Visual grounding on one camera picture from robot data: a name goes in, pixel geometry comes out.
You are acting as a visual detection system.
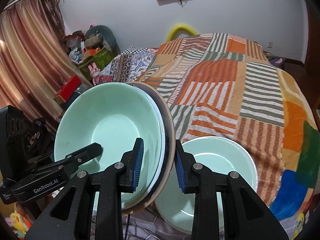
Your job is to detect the green cardboard box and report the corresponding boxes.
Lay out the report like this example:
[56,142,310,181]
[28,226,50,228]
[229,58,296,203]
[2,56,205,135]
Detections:
[78,48,117,81]

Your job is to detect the red box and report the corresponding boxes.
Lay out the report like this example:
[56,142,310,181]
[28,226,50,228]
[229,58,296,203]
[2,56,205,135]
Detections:
[53,75,81,105]

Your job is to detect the pink bowl gold rim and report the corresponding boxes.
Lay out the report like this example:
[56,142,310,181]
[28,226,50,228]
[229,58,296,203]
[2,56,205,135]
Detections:
[122,82,176,214]

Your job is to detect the striped patchwork blanket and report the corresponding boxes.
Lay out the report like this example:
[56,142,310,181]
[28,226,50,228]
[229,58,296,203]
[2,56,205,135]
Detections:
[139,33,319,220]

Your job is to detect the black cable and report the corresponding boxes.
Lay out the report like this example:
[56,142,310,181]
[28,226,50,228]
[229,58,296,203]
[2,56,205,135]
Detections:
[123,213,131,240]

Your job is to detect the striped brown curtain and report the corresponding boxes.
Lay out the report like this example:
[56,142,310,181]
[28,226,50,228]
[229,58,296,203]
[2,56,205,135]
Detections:
[1,0,90,134]

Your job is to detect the mint green bowl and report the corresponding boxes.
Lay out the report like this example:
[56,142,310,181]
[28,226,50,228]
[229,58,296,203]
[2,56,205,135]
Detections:
[54,82,163,209]

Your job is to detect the pink rabbit toy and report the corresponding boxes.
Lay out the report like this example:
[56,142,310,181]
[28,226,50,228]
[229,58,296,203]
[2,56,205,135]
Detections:
[88,62,101,86]

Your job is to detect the green plush pillow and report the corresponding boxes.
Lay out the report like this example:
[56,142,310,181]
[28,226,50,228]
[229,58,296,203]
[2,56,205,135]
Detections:
[84,25,120,55]

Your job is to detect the mint green plate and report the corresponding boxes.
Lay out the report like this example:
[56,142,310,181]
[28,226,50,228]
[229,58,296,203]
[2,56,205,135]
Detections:
[155,136,258,233]

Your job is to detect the patterned checkered quilt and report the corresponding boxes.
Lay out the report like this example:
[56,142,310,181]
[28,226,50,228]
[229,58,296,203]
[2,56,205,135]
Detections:
[97,46,158,85]

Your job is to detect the white bowl black dots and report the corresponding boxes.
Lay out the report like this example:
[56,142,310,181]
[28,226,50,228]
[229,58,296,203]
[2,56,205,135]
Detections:
[121,82,166,210]

